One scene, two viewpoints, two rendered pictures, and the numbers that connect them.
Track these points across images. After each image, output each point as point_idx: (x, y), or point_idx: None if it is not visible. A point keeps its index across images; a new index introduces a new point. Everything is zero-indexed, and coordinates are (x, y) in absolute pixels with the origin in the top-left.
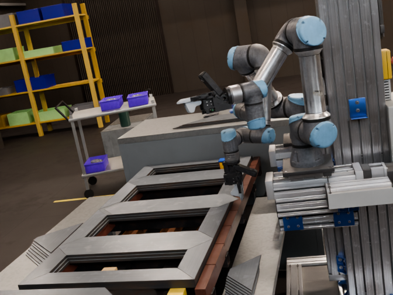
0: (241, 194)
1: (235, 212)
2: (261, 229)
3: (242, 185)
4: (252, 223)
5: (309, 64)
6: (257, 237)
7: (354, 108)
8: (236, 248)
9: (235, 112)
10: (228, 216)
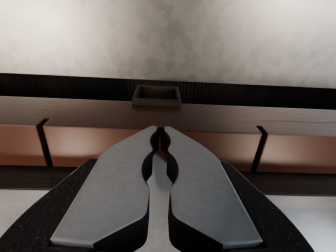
0: (214, 155)
1: (299, 141)
2: (163, 13)
3: (92, 185)
4: (108, 56)
5: None
6: (240, 25)
7: None
8: (131, 96)
9: None
10: (330, 166)
